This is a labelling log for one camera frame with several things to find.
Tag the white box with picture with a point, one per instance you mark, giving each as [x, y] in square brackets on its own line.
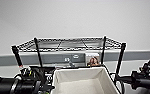
[92, 59]

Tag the long grey wall band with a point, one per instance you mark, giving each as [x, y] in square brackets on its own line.
[4, 59]

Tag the pale basket with dark spots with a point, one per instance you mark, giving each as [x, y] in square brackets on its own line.
[81, 83]

